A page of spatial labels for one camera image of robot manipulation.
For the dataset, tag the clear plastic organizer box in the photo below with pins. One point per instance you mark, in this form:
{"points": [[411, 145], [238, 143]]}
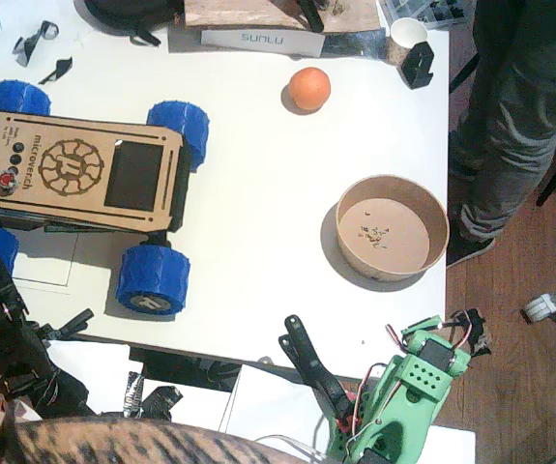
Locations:
{"points": [[422, 9]]}

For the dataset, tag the rough wooden board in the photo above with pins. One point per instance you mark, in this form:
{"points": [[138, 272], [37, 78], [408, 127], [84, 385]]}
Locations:
{"points": [[239, 14]]}

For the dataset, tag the silver foil bag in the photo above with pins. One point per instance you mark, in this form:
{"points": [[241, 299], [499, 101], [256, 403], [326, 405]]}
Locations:
{"points": [[355, 46]]}

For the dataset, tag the brown black striped fabric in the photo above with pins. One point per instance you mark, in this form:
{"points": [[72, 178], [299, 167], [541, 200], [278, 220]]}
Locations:
{"points": [[113, 442]]}

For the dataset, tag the wooden microrover body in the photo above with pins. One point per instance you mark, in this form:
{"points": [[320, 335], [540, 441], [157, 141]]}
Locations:
{"points": [[89, 169]]}

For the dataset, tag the white SUNLU box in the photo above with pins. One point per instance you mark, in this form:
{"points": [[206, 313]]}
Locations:
{"points": [[263, 41]]}

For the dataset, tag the white paper cup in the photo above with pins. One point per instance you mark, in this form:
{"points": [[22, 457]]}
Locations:
{"points": [[405, 31]]}

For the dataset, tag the black foil packet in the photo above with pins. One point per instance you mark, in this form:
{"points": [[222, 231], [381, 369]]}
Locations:
{"points": [[164, 401], [133, 394]]}

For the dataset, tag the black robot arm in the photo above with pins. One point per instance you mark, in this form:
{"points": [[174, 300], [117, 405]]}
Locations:
{"points": [[2, 357]]}

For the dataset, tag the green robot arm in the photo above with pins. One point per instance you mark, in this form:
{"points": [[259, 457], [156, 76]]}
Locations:
{"points": [[398, 420]]}

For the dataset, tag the orange ball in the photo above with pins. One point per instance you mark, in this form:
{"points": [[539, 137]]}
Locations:
{"points": [[309, 89]]}

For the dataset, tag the brown paper bowl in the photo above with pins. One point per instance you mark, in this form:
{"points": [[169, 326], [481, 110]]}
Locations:
{"points": [[384, 232]]}

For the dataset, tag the black bag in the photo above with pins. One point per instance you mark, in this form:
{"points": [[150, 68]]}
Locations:
{"points": [[127, 12]]}

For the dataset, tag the black table clamp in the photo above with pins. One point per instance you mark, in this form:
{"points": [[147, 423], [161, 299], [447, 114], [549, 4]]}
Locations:
{"points": [[72, 324]]}

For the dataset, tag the white furniture foot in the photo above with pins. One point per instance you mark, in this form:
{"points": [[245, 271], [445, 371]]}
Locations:
{"points": [[541, 309]]}

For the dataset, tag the grey trousers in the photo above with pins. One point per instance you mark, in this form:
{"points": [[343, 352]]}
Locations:
{"points": [[514, 121]]}

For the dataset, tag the white paper sheet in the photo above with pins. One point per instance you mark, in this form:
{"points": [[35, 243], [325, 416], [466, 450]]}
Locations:
{"points": [[40, 270]]}

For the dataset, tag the grey table bracket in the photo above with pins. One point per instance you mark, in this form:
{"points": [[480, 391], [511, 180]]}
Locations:
{"points": [[265, 360]]}

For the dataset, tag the black printed plastic bracket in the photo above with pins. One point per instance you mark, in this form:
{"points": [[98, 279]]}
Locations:
{"points": [[418, 65]]}

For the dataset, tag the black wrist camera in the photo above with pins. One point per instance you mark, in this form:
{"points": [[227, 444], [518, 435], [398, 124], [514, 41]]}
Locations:
{"points": [[478, 333]]}

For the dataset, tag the black spring clamp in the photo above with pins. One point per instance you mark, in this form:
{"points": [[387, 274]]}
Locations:
{"points": [[316, 362]]}

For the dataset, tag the dark shoe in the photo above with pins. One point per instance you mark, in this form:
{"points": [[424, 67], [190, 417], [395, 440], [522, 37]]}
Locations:
{"points": [[466, 249]]}

